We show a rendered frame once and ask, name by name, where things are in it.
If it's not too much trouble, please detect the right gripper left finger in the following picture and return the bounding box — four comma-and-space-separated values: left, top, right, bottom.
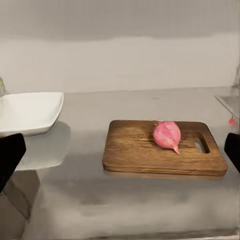
0, 133, 26, 192

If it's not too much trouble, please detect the bowl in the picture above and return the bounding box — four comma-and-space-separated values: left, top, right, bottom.
0, 92, 64, 138

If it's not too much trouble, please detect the cutting board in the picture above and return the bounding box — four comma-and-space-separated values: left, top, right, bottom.
102, 120, 228, 176

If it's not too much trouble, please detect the parer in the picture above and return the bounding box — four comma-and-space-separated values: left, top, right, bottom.
2, 179, 29, 219

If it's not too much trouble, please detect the vidalia onion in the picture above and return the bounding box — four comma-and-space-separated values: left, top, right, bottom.
152, 121, 181, 152

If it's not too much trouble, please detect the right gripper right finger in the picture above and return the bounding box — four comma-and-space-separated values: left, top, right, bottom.
224, 133, 240, 172

